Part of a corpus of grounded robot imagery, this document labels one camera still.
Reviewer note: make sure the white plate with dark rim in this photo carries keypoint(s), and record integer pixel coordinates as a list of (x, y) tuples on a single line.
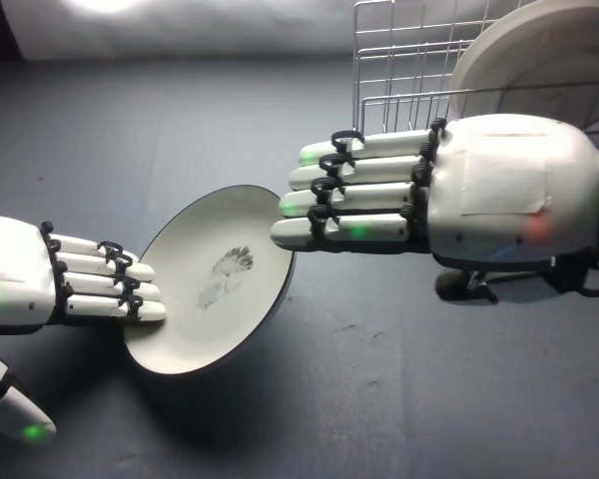
[(554, 60), (204, 239)]

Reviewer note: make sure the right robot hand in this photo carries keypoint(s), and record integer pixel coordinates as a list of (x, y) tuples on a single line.
[(504, 189)]

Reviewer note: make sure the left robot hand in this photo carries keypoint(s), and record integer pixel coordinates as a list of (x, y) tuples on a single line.
[(15, 274)]

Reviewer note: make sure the grey table cloth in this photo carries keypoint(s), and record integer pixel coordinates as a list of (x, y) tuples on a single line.
[(379, 399)]

